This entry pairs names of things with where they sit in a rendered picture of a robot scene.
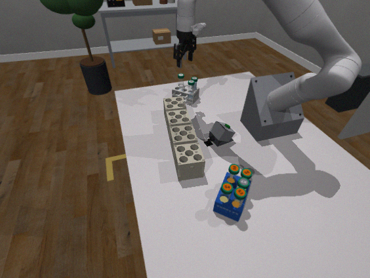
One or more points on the green tube cap with grey label dot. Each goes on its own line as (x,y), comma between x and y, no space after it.
(243,183)

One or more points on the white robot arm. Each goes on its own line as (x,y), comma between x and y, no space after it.
(305,22)

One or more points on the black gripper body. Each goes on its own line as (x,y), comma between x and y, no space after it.
(184,38)

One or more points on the beige bucket adapter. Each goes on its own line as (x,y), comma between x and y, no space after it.
(184,134)
(177,118)
(189,161)
(174,103)

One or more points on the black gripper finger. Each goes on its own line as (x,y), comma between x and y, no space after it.
(191,50)
(178,57)

